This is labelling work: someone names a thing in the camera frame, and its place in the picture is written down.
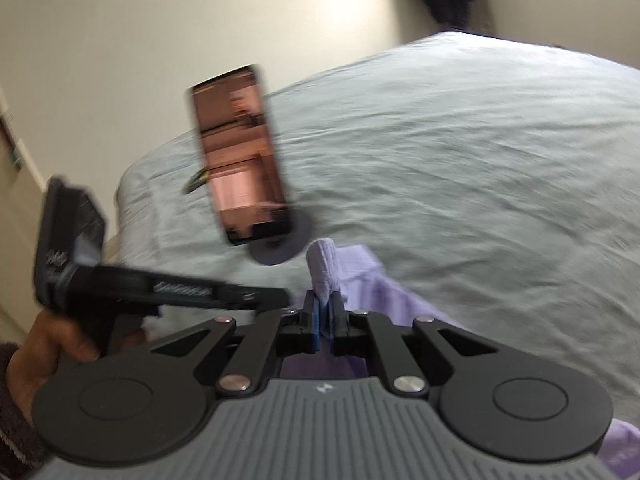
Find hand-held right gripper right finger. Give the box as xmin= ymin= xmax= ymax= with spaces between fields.
xmin=327 ymin=293 xmax=502 ymax=395

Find round dark phone stand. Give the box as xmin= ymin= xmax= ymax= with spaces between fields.
xmin=248 ymin=209 xmax=315 ymax=267

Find beige door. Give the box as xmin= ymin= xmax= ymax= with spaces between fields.
xmin=0 ymin=85 xmax=54 ymax=342

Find yellow handled scissors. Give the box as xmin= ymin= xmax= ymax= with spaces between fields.
xmin=180 ymin=169 xmax=209 ymax=197

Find person's left hand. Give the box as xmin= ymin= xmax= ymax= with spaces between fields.
xmin=7 ymin=309 xmax=102 ymax=412

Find black smartphone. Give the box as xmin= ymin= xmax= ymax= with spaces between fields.
xmin=188 ymin=63 xmax=296 ymax=247

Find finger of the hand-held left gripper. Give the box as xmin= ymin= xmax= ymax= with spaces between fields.
xmin=221 ymin=283 xmax=293 ymax=314

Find purple knit pants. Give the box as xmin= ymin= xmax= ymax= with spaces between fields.
xmin=279 ymin=238 xmax=640 ymax=480

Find person's left forearm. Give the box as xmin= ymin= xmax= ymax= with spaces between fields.
xmin=0 ymin=342 xmax=49 ymax=469

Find grey bed sheet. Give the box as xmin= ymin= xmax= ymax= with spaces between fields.
xmin=114 ymin=30 xmax=640 ymax=443

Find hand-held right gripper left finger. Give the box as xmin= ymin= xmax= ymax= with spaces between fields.
xmin=149 ymin=291 xmax=321 ymax=395

